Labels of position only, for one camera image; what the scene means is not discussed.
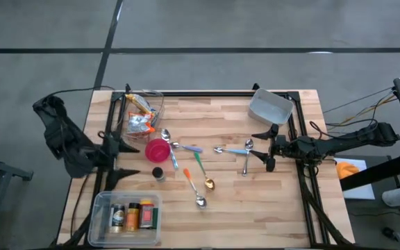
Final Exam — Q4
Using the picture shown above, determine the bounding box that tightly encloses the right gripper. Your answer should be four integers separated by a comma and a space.
249, 123, 291, 173

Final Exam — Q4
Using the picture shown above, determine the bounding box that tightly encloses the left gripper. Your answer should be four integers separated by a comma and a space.
99, 133, 141, 191

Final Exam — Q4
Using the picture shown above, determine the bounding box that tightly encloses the plain silver spoon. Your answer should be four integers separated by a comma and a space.
242, 138, 255, 177

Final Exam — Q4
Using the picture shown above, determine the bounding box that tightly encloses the spoon light blue handle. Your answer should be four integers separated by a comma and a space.
213, 146, 249, 156

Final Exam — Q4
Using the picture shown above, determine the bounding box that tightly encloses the black small spice jar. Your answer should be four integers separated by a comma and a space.
151, 166, 166, 183

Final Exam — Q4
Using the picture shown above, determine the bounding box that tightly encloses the orange ramen packet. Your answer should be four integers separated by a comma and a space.
126, 110, 156, 135

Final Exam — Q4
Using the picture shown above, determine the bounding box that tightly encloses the soy sauce ramen packet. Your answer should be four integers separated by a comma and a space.
147, 108, 160, 128

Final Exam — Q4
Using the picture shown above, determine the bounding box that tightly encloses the yellow ramen packet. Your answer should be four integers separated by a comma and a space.
125, 92, 154, 115

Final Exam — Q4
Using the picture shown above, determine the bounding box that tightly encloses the pink plastic bowl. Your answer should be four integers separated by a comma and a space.
144, 137, 172, 164

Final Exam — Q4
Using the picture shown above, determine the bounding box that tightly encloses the grey plastic bin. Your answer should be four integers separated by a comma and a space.
247, 87, 294, 126

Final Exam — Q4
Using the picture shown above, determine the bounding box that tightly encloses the small clear plastic container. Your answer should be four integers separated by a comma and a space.
116, 90, 166, 142

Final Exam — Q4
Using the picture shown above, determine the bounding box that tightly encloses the large clear plastic bin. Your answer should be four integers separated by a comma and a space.
87, 190, 163, 247

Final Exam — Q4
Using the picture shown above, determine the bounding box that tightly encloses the orange cloth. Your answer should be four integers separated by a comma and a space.
335, 161, 360, 180

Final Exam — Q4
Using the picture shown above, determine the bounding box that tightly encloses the white paper sheet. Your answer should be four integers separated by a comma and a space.
333, 158, 376, 201

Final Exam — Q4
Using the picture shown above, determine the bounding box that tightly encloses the black diagonal beam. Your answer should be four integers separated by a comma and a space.
340, 149, 400, 192

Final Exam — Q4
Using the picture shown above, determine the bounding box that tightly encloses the small black floor object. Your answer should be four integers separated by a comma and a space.
382, 226, 400, 246

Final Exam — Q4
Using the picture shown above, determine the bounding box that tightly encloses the spoon blue white striped handle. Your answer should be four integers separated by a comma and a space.
160, 128, 179, 170

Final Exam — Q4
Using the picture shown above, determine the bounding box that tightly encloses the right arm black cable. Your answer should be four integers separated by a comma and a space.
308, 119, 378, 140

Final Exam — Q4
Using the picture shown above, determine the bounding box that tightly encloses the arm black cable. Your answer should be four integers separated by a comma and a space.
47, 85, 116, 101
308, 119, 378, 140

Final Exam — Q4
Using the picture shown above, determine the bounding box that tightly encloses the spoon purple handle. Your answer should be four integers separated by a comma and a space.
170, 141, 203, 153

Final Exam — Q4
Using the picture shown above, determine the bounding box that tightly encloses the gold spoon green handle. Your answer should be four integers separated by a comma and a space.
193, 151, 217, 192

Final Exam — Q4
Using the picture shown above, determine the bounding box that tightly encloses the black aluminium table frame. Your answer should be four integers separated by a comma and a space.
102, 83, 347, 249

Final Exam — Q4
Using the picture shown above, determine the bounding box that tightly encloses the silver spoon orange handle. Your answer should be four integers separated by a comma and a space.
182, 168, 208, 209

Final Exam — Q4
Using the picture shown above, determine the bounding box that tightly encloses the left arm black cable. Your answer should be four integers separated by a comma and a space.
47, 85, 116, 101

